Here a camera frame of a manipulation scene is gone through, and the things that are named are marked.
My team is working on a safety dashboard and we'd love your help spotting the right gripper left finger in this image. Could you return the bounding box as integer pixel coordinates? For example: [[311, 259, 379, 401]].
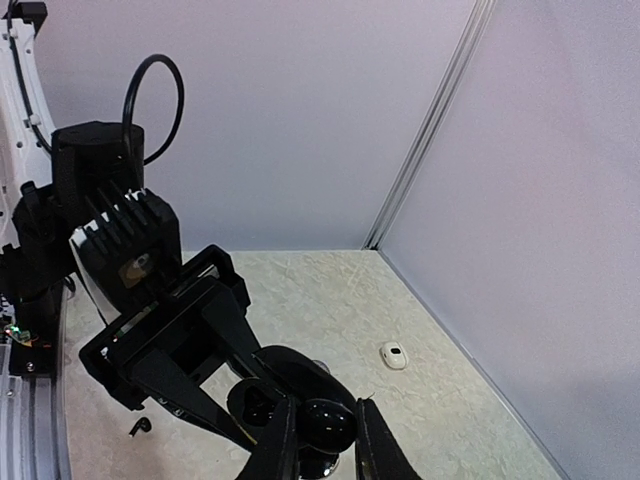
[[237, 394, 299, 480]]

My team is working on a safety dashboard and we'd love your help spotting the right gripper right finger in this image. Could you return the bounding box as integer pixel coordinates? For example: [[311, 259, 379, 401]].
[[355, 399, 421, 480]]

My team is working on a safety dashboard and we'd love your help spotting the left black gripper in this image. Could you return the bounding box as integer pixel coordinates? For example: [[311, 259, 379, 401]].
[[79, 245, 278, 452]]

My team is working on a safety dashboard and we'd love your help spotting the black charging case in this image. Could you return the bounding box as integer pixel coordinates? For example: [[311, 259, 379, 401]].
[[227, 345, 357, 479]]

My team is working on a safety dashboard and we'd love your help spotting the white earbud charging case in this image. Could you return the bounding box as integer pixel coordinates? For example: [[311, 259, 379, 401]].
[[379, 341, 409, 371]]

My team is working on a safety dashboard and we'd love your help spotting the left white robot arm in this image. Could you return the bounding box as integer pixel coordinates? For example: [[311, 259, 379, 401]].
[[3, 70, 275, 450]]

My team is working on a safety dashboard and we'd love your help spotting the black earbud near left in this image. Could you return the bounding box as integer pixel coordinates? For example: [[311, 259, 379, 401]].
[[129, 417, 152, 437]]

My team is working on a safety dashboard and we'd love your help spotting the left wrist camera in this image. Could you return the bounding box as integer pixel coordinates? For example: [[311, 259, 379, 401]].
[[69, 181, 182, 324]]

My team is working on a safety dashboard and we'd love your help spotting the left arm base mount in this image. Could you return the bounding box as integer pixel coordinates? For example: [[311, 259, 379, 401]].
[[1, 289, 60, 377]]

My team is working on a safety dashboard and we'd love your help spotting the aluminium front rail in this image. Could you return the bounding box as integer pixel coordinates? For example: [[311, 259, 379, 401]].
[[1, 344, 72, 479]]

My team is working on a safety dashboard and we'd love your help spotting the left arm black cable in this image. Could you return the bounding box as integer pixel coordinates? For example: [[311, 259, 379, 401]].
[[7, 0, 186, 169]]

